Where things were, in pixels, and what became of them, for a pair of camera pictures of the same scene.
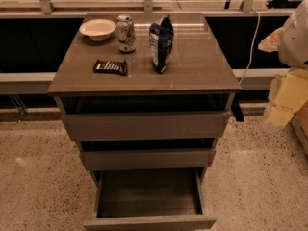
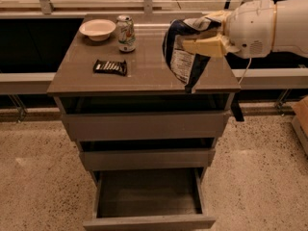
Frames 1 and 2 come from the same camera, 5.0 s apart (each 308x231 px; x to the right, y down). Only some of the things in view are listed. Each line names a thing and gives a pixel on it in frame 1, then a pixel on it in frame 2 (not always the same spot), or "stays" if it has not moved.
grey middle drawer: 143,159 stays
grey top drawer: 147,126 stays
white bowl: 97,30 stays
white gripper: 295,45 → 250,28
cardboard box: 300,122 stays
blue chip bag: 161,39 → 188,65
